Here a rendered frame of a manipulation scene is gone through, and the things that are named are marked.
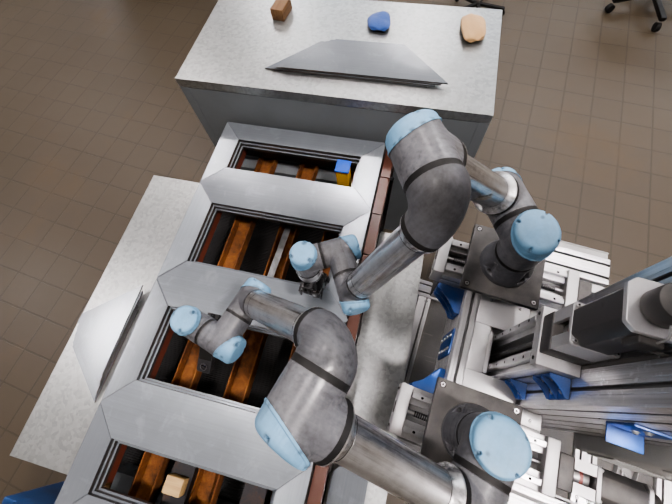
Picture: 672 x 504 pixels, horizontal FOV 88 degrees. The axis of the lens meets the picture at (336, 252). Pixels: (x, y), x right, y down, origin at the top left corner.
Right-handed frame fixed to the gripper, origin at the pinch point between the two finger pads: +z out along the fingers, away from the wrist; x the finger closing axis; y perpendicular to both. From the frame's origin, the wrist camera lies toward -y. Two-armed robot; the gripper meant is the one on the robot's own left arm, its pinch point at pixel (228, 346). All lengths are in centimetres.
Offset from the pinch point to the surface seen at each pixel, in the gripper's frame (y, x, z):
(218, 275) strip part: 23.9, 13.5, 0.8
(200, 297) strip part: 14.4, 17.0, 0.8
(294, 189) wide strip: 66, -4, 1
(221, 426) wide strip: -23.8, -6.1, 0.8
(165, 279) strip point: 18.0, 33.2, 0.9
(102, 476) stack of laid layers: -47, 27, 4
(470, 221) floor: 115, -94, 87
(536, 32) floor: 304, -130, 87
